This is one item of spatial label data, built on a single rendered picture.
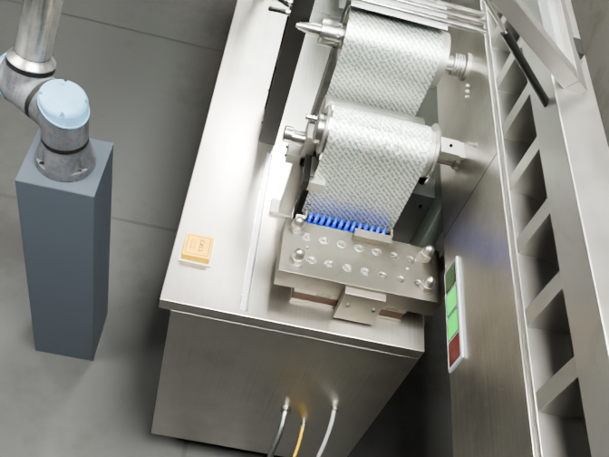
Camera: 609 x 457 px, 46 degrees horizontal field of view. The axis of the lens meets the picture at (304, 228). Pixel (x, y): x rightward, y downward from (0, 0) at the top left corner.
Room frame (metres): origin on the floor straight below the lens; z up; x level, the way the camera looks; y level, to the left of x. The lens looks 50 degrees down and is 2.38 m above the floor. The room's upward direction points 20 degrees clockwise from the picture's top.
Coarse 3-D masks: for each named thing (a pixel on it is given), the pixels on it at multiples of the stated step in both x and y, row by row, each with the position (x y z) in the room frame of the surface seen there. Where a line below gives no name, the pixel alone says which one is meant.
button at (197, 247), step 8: (192, 240) 1.07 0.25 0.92; (200, 240) 1.08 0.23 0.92; (208, 240) 1.09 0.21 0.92; (184, 248) 1.04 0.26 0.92; (192, 248) 1.05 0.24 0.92; (200, 248) 1.06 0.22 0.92; (208, 248) 1.07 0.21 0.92; (184, 256) 1.03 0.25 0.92; (192, 256) 1.03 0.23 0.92; (200, 256) 1.04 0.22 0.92; (208, 256) 1.05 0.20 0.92
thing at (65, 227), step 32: (32, 160) 1.15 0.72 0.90; (96, 160) 1.23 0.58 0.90; (32, 192) 1.08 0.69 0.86; (64, 192) 1.10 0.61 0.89; (96, 192) 1.14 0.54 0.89; (32, 224) 1.08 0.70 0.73; (64, 224) 1.10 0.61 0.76; (96, 224) 1.14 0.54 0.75; (32, 256) 1.08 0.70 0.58; (64, 256) 1.10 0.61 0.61; (96, 256) 1.14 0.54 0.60; (32, 288) 1.08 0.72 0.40; (64, 288) 1.10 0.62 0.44; (96, 288) 1.15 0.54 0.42; (32, 320) 1.08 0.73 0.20; (64, 320) 1.10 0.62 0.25; (96, 320) 1.15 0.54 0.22; (64, 352) 1.10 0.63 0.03
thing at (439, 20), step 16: (352, 0) 1.50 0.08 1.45; (368, 0) 1.51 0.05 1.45; (384, 0) 1.55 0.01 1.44; (400, 0) 1.56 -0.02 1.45; (416, 0) 1.60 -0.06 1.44; (432, 0) 1.61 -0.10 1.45; (400, 16) 1.52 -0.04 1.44; (416, 16) 1.53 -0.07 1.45; (432, 16) 1.54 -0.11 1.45; (448, 16) 1.58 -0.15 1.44; (464, 16) 1.59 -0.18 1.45; (480, 16) 1.63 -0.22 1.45; (480, 32) 1.56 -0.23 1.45
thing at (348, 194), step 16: (320, 176) 1.21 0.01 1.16; (336, 176) 1.21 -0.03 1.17; (352, 176) 1.22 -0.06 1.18; (368, 176) 1.23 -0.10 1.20; (336, 192) 1.22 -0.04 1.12; (352, 192) 1.22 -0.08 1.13; (368, 192) 1.23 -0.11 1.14; (384, 192) 1.24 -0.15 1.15; (400, 192) 1.24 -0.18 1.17; (304, 208) 1.21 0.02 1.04; (320, 208) 1.21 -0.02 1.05; (336, 208) 1.22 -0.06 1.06; (352, 208) 1.23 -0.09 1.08; (368, 208) 1.23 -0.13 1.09; (384, 208) 1.24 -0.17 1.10; (400, 208) 1.25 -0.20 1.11; (368, 224) 1.24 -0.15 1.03; (384, 224) 1.24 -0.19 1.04
